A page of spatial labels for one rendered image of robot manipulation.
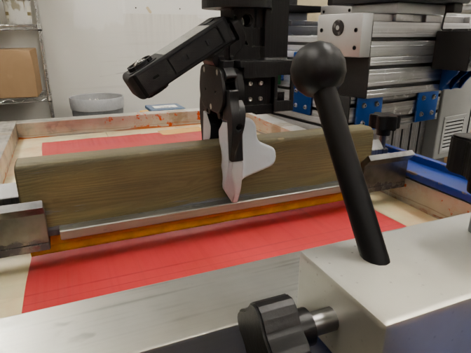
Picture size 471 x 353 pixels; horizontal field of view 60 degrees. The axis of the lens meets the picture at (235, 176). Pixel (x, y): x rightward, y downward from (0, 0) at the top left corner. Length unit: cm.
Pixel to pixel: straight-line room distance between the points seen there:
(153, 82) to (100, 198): 13
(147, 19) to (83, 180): 379
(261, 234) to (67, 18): 373
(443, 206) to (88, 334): 44
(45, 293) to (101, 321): 20
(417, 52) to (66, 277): 91
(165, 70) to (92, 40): 371
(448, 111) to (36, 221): 136
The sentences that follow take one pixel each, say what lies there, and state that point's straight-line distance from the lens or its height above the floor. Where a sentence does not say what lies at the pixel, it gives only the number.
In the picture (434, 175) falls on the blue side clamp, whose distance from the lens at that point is 58.
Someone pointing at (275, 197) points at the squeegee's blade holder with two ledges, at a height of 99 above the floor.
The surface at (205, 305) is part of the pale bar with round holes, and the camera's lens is 22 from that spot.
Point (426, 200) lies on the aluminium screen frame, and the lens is 57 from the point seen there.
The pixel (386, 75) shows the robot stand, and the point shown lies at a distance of 102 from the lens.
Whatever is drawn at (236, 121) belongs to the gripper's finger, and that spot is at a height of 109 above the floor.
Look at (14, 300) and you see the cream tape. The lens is 41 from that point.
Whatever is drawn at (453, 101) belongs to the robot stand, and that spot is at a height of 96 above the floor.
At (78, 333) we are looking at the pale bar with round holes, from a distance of 21.
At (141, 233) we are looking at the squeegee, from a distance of 46.
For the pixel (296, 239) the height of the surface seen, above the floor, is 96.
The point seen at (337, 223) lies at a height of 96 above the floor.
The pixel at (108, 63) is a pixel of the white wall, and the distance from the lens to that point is 412.
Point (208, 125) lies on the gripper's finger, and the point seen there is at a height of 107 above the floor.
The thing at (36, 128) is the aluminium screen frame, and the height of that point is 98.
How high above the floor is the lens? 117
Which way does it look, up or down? 19 degrees down
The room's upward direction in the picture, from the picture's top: straight up
